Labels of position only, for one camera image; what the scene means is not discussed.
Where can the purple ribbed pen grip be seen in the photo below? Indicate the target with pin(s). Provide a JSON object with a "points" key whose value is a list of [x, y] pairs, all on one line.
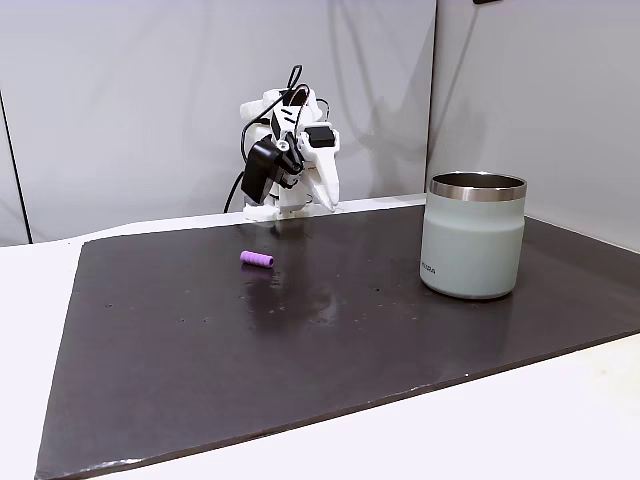
{"points": [[257, 259]]}

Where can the pale green steel cup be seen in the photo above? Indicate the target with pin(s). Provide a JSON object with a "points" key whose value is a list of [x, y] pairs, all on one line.
{"points": [[470, 245]]}

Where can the dark grey table mat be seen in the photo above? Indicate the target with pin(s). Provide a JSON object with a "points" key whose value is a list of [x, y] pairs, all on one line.
{"points": [[300, 360]]}

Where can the small black object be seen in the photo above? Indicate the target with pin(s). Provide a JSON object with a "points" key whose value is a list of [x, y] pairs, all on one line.
{"points": [[487, 1]]}

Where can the thin dark pole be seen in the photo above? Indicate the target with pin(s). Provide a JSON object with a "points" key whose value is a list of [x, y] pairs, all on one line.
{"points": [[15, 165]]}

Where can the black camera box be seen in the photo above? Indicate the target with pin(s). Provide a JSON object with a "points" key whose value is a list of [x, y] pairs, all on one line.
{"points": [[257, 170]]}

